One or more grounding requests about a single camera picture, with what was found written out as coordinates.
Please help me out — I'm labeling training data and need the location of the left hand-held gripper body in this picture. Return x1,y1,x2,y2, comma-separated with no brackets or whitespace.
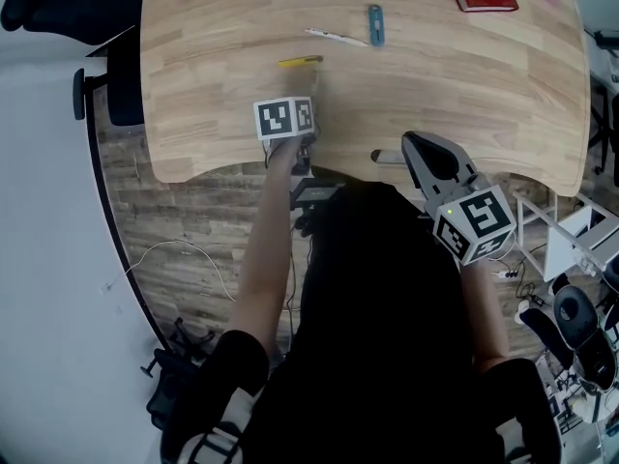
253,72,321,173

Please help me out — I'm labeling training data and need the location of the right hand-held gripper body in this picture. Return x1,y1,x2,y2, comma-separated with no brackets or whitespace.
400,130,517,266

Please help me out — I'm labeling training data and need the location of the black metal stand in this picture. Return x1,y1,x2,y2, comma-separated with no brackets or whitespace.
583,26,619,189

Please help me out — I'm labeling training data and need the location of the white metal rack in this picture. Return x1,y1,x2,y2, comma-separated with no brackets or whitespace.
511,189,619,283

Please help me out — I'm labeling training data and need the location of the small black screen device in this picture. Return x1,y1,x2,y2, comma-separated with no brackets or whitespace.
289,178,345,212

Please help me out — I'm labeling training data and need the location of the teal utility knife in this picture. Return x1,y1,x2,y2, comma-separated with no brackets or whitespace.
368,3,386,47

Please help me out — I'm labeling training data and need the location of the person's left forearm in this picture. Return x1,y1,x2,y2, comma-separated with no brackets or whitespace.
229,137,310,357

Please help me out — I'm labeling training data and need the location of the person's black clothing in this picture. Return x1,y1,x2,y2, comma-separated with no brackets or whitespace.
159,180,563,464

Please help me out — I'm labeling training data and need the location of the yellow pen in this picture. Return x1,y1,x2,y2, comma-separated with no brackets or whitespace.
278,55,324,70

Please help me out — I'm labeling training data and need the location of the person's right forearm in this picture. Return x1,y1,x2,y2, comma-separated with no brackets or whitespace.
454,252,512,372

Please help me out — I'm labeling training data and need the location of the black and white chair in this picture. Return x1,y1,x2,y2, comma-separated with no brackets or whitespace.
523,260,619,396

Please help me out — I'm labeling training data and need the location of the black desk leg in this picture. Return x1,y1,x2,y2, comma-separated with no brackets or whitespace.
72,24,146,128

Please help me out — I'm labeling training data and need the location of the black hanging cable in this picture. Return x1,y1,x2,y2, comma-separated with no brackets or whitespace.
284,209,313,358

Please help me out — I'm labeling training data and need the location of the white pen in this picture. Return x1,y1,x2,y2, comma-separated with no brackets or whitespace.
304,27,370,48

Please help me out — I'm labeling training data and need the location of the white floor cable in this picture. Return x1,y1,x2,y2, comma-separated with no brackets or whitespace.
123,239,238,305

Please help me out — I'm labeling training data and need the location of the black chair base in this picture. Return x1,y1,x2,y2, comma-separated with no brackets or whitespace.
139,316,217,435

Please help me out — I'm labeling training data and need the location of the wooden desk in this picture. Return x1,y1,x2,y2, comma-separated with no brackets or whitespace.
139,0,592,197

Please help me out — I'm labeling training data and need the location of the black office chair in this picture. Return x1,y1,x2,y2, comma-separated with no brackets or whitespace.
0,0,147,48

